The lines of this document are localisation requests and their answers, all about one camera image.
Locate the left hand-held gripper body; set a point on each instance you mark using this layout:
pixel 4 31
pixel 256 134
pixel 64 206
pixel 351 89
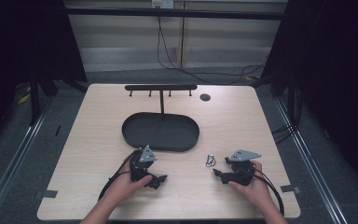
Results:
pixel 140 168

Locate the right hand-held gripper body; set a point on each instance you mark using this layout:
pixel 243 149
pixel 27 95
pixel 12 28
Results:
pixel 241 172

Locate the silver carabiner keyring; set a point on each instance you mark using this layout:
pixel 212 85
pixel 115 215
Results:
pixel 210 160

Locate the black hook rack with tray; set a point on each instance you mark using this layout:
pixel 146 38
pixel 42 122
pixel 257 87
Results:
pixel 161 132

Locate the person's right hand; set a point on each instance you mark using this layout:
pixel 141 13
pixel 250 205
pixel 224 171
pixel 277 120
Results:
pixel 258 189

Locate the person's left hand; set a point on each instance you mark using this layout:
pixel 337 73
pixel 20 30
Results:
pixel 122 186

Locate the grey tape piece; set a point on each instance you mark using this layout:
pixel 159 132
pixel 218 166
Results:
pixel 290 188
pixel 47 193

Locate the black table grommet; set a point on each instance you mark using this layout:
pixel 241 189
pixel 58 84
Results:
pixel 205 97

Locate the black metal stand leg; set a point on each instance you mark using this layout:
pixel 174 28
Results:
pixel 34 102

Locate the black curtain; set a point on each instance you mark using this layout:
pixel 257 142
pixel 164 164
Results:
pixel 332 77
pixel 18 46

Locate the yellow floor object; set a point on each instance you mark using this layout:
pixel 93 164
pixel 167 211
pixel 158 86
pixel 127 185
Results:
pixel 24 99

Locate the metal floor rail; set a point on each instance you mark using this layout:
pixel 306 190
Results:
pixel 310 168
pixel 15 161

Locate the black horizontal frame bar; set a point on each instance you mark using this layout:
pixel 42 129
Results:
pixel 174 13

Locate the white wall outlet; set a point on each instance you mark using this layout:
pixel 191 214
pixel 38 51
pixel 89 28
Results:
pixel 163 3

